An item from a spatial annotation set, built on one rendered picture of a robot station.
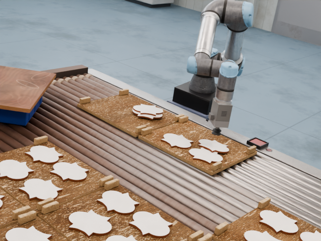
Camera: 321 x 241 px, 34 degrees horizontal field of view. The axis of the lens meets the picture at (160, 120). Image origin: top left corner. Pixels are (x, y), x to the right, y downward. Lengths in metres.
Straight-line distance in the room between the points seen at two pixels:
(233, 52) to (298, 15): 7.11
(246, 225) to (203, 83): 1.27
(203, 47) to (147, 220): 0.93
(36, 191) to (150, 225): 0.41
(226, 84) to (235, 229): 0.67
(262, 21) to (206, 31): 7.80
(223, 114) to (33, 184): 0.85
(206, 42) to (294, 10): 7.54
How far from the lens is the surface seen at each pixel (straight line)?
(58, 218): 1.72
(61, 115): 2.51
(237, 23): 2.58
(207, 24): 2.47
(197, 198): 1.96
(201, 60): 2.30
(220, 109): 2.22
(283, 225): 1.88
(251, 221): 1.87
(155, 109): 2.59
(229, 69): 2.18
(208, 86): 2.93
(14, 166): 1.98
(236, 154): 2.33
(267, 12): 10.17
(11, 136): 2.30
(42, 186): 1.86
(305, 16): 9.81
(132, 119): 2.50
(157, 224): 1.73
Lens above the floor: 1.89
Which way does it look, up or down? 22 degrees down
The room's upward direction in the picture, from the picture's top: 9 degrees clockwise
